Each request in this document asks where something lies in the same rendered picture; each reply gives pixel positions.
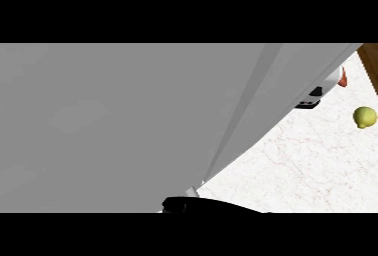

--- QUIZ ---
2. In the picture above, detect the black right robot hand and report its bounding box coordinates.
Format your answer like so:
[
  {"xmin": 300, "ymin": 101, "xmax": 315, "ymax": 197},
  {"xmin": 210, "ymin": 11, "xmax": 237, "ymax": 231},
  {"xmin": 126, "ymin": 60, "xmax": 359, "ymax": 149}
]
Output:
[{"xmin": 161, "ymin": 196, "xmax": 263, "ymax": 214}]

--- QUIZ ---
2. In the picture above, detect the large flat grey cabinet door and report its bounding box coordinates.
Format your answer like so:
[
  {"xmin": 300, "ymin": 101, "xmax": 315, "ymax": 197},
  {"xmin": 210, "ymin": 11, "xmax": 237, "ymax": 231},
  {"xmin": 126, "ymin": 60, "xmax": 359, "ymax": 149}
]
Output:
[{"xmin": 0, "ymin": 42, "xmax": 365, "ymax": 214}]

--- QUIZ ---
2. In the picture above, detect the brown wooden cabinet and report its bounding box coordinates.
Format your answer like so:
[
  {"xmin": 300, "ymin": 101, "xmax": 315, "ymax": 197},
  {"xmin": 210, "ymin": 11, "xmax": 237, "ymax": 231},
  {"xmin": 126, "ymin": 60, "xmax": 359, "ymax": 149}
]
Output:
[{"xmin": 356, "ymin": 42, "xmax": 378, "ymax": 96}]

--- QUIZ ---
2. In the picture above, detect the white bottle with black base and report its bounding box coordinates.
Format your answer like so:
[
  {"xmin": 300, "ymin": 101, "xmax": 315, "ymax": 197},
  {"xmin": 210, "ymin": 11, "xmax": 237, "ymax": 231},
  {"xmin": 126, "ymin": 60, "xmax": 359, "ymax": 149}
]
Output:
[{"xmin": 294, "ymin": 65, "xmax": 346, "ymax": 110}]

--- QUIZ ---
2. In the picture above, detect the yellow-green lemon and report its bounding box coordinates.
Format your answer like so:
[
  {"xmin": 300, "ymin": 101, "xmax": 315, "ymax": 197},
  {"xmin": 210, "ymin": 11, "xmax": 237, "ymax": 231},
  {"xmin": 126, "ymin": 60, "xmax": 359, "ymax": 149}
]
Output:
[{"xmin": 352, "ymin": 106, "xmax": 378, "ymax": 130}]

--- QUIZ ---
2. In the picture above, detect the orange-red vegetable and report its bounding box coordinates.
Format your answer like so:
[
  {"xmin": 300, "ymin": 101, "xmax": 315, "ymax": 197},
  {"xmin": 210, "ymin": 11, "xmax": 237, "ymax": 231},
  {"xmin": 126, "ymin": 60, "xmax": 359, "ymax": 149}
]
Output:
[{"xmin": 337, "ymin": 66, "xmax": 349, "ymax": 88}]

